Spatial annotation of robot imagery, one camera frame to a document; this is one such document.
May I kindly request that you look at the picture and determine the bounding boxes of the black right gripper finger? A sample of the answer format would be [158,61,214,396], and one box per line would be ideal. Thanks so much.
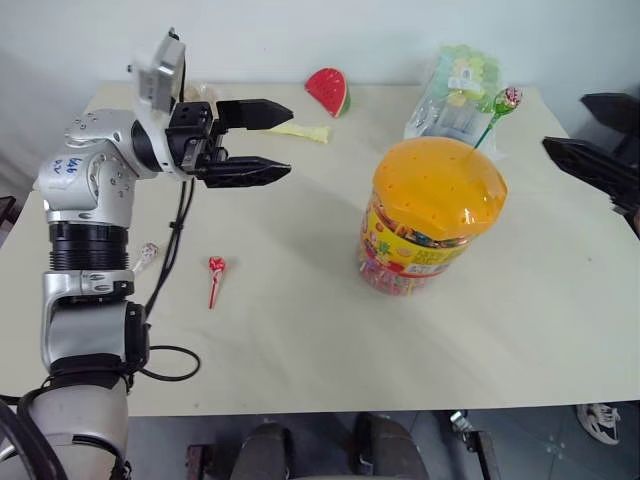
[579,92,640,152]
[542,136,640,215]

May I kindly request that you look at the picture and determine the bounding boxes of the white pink wrapped lollipop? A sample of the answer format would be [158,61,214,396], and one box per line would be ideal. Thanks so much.
[130,242,161,274]

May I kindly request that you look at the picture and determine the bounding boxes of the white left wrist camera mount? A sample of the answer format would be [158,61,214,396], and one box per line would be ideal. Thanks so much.
[127,28,190,176]

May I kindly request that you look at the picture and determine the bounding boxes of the white sneaker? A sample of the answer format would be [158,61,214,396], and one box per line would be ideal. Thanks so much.
[574,402,623,446]

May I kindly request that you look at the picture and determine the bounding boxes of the red wrapped lollipop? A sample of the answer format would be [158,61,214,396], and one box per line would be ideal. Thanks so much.
[207,255,228,310]

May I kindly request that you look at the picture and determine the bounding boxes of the clear bag of green candies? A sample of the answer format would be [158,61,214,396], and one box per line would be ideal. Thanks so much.
[403,43,507,157]

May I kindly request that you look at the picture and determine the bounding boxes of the black body cable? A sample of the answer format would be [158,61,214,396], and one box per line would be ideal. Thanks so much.
[0,393,69,480]

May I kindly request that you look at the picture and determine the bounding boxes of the dark rounded shape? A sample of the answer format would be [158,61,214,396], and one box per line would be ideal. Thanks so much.
[351,412,432,480]
[238,422,295,480]

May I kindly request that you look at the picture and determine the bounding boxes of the metal table leg bracket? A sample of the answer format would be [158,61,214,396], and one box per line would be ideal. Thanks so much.
[448,409,502,480]

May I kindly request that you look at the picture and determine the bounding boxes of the orange perforated jar lid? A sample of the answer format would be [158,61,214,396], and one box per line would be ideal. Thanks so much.
[373,138,509,239]

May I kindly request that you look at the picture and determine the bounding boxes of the clear plastic lollipop jar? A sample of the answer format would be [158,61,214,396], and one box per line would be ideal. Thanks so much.
[355,138,509,298]

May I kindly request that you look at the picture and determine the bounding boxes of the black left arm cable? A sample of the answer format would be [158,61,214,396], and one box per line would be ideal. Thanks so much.
[133,175,202,384]

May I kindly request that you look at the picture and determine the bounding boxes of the green stick lollipop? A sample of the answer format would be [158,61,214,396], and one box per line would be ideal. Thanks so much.
[472,87,525,151]

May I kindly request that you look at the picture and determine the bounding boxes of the dark red box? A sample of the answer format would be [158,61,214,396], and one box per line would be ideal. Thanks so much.
[185,443,212,480]

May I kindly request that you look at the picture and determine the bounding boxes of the red watermelon slice toy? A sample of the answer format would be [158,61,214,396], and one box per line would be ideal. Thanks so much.
[304,67,352,119]

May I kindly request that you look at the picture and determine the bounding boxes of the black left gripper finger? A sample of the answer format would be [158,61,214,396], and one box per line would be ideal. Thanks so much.
[203,156,293,190]
[215,99,295,134]

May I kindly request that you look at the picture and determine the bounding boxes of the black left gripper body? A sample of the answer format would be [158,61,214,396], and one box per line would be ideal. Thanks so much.
[165,101,230,175]

